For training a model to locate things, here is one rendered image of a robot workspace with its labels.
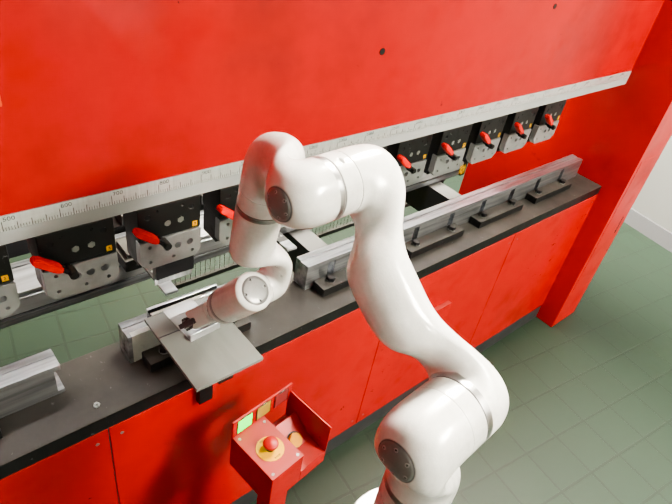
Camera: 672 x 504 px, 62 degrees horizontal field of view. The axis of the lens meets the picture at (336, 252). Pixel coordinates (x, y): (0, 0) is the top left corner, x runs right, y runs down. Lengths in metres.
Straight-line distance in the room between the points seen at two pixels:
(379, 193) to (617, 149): 2.19
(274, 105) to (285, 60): 0.10
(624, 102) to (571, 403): 1.43
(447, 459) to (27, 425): 0.99
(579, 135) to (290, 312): 1.84
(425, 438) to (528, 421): 2.09
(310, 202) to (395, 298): 0.18
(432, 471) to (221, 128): 0.81
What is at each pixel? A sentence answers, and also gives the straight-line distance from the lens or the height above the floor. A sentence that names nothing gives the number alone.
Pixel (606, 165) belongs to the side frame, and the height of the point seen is 0.97.
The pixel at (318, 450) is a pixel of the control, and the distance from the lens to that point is 1.61.
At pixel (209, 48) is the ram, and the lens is 1.18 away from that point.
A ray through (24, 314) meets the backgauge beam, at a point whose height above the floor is 0.91.
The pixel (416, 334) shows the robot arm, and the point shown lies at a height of 1.48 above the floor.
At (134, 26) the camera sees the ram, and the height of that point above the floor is 1.72.
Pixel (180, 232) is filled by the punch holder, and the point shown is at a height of 1.25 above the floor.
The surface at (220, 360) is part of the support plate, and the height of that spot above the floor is 1.00.
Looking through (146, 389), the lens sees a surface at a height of 0.87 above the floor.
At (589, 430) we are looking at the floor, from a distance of 3.00.
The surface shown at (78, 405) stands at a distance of 1.50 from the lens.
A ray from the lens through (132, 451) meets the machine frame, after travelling 1.62.
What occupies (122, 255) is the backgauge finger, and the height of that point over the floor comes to 1.02.
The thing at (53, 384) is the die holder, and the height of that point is 0.91.
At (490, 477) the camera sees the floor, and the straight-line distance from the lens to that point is 2.61.
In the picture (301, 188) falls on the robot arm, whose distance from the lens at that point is 0.77.
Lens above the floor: 2.04
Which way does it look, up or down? 36 degrees down
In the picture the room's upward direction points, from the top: 11 degrees clockwise
